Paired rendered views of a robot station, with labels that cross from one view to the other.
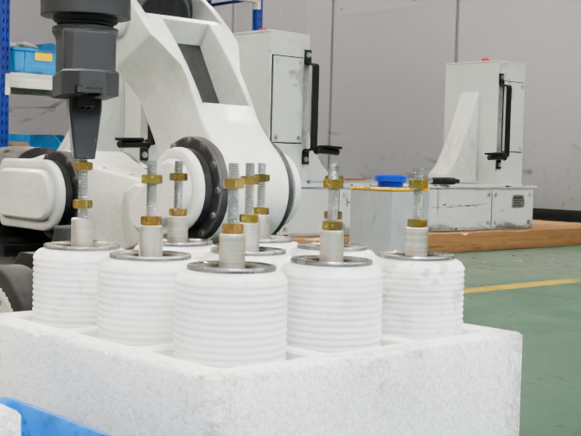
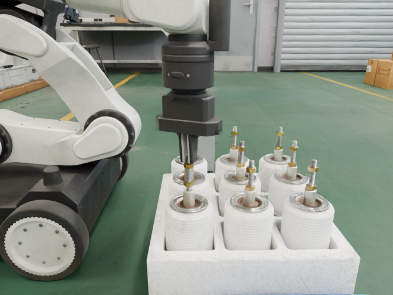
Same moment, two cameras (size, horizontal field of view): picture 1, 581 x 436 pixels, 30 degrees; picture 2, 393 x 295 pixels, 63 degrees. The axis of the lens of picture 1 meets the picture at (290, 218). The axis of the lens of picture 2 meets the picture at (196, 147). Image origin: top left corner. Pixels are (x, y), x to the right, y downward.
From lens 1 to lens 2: 95 cm
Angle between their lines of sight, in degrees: 50
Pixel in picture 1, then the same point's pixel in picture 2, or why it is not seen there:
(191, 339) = (318, 240)
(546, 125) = not seen: hidden behind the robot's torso
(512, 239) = (37, 85)
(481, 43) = not seen: outside the picture
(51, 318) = (198, 246)
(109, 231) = (38, 157)
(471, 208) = (20, 76)
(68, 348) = (247, 262)
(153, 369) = (317, 260)
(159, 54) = (74, 67)
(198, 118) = (107, 99)
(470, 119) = not seen: hidden behind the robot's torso
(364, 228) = (200, 139)
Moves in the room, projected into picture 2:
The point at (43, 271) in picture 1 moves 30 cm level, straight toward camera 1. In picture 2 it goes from (193, 226) to (378, 283)
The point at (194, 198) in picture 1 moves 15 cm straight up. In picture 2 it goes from (124, 141) to (119, 85)
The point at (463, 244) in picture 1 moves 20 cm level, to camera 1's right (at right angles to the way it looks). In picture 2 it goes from (23, 91) to (42, 88)
